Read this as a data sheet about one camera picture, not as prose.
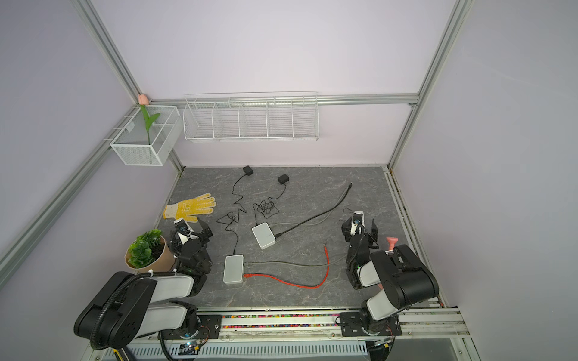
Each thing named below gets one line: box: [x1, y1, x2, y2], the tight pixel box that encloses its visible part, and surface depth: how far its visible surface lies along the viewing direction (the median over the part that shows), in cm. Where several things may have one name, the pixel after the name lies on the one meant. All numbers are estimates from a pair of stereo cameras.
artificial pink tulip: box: [137, 94, 161, 146], surface depth 92 cm
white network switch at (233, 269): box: [222, 254, 244, 285], surface depth 87 cm
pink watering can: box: [386, 236, 399, 252], surface depth 82 cm
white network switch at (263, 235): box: [251, 221, 277, 250], surface depth 96 cm
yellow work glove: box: [162, 192, 216, 223], surface depth 107 cm
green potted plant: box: [124, 228, 177, 273], surface depth 79 cm
